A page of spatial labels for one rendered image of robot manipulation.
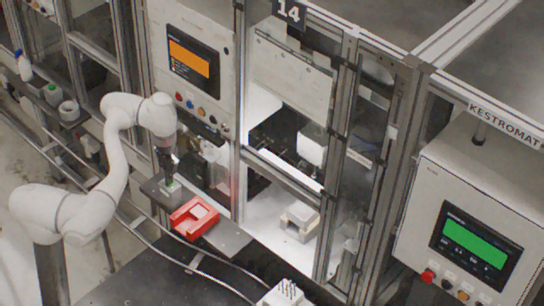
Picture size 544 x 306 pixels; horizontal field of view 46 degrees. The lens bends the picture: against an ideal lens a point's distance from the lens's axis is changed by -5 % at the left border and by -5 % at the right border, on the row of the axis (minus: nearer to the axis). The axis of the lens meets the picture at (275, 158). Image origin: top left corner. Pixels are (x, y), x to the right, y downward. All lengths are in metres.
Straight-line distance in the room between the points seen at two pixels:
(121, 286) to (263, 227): 0.65
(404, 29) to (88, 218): 1.06
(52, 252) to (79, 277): 1.54
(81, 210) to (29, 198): 0.17
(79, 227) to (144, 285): 0.88
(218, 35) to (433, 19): 0.67
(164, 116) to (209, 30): 0.40
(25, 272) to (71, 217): 1.83
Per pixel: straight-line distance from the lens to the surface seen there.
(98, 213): 2.04
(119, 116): 2.42
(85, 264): 3.79
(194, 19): 2.19
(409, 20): 1.88
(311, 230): 2.63
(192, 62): 2.26
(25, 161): 4.42
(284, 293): 2.49
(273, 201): 2.79
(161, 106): 2.36
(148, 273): 2.86
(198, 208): 2.71
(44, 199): 2.08
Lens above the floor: 3.02
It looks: 45 degrees down
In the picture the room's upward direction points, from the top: 3 degrees clockwise
